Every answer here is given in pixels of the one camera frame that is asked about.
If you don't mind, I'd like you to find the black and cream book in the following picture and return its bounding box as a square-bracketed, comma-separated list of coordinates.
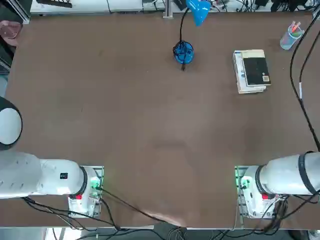
[240, 49, 273, 88]

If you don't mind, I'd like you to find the white paperback book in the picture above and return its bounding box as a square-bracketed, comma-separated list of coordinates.
[232, 49, 268, 95]

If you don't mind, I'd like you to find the blue desk lamp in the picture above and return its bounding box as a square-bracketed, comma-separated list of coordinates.
[172, 0, 211, 65]

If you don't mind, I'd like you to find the clear plastic pen cup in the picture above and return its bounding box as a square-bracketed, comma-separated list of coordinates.
[279, 23, 305, 51]

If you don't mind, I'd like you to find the pink cap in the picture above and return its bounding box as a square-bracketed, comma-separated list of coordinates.
[0, 20, 24, 47]

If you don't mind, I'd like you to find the black lamp power cord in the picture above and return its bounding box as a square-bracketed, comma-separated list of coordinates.
[173, 39, 194, 73]

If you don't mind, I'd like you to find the black left base cable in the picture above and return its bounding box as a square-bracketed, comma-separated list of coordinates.
[98, 186, 188, 228]

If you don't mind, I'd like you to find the aluminium profile post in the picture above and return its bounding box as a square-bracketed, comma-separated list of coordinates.
[162, 0, 174, 19]

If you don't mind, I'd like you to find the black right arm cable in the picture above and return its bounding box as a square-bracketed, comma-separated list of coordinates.
[289, 3, 320, 153]

